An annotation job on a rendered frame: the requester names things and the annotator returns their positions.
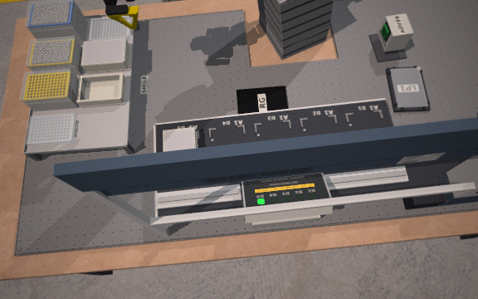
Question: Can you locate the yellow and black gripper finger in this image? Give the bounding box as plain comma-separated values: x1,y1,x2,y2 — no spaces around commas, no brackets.
107,6,139,29

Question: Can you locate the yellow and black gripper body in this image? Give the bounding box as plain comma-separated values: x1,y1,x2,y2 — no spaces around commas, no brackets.
103,0,135,16

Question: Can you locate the black flat square pad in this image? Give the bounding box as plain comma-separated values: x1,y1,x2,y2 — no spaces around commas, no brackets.
237,86,288,115

